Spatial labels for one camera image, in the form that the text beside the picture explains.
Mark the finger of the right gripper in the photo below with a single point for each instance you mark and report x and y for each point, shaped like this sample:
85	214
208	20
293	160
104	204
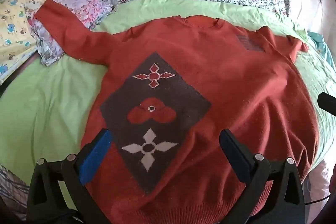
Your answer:
327	102

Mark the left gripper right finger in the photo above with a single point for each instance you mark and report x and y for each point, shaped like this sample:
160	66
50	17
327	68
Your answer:
273	191

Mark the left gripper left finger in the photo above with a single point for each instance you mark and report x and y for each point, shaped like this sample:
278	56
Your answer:
58	189

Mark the red knit sweater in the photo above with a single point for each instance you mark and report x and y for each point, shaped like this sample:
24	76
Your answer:
171	86

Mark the plaid checkered cloth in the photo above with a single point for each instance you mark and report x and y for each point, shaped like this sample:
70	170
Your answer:
14	193

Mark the teal cloth at bedside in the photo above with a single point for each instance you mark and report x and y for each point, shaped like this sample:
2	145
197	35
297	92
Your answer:
322	47

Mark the light green bed sheet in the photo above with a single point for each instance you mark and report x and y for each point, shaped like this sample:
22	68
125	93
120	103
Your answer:
45	109

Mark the yellow cartoon print pillow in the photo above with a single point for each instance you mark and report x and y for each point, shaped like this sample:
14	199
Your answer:
17	44

